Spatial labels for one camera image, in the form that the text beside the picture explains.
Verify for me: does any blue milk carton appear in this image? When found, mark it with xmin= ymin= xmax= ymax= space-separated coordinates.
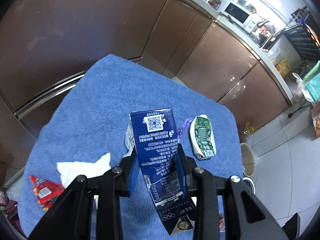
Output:
xmin=130 ymin=108 xmax=195 ymax=235

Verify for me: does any white trash bin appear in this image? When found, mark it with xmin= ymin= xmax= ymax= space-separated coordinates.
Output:
xmin=244 ymin=177 xmax=255 ymax=194

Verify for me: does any brown kitchen cabinet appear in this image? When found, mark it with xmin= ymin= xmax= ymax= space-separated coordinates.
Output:
xmin=1 ymin=0 xmax=293 ymax=174

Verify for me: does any red snack packet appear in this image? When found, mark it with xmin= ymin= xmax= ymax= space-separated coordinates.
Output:
xmin=29 ymin=175 xmax=65 ymax=211

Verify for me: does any white tissue paper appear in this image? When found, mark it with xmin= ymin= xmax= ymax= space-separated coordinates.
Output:
xmin=56 ymin=153 xmax=111 ymax=189

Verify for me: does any beige bucket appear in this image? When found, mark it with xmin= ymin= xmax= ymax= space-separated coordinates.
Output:
xmin=240 ymin=142 xmax=255 ymax=177

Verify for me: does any blue towel mat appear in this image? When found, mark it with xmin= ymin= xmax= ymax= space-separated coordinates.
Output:
xmin=18 ymin=55 xmax=242 ymax=235

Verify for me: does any cooking oil bottle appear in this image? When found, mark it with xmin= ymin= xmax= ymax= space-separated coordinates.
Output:
xmin=239 ymin=122 xmax=255 ymax=142

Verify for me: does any green milk carton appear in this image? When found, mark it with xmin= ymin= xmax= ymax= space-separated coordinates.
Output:
xmin=189 ymin=114 xmax=216 ymax=160

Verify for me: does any purple twisted wrapper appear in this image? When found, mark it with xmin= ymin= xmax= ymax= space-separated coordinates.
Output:
xmin=177 ymin=118 xmax=193 ymax=143

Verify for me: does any teal hanging bag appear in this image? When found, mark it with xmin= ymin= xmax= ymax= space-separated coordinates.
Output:
xmin=303 ymin=61 xmax=320 ymax=102

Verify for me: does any black dish rack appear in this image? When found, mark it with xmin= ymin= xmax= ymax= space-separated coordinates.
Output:
xmin=283 ymin=6 xmax=319 ymax=61

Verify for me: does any white microwave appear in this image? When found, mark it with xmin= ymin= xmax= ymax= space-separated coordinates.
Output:
xmin=220 ymin=1 xmax=262 ymax=34

